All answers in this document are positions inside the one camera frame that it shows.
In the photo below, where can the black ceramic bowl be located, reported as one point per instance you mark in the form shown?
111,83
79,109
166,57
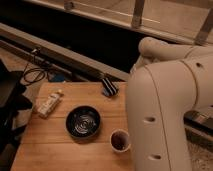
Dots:
83,122

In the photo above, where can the black white striped object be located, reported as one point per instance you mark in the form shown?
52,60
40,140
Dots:
109,89

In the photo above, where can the grey metal rail beam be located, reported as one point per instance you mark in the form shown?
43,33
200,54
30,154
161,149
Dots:
61,54

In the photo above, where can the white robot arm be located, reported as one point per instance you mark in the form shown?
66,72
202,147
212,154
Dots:
167,81

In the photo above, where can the blue object on floor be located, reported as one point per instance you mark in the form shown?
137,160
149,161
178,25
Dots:
56,78

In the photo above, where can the black chair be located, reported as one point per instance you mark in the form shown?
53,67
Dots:
12,101

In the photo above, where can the white tube package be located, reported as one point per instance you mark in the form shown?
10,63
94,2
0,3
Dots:
48,106

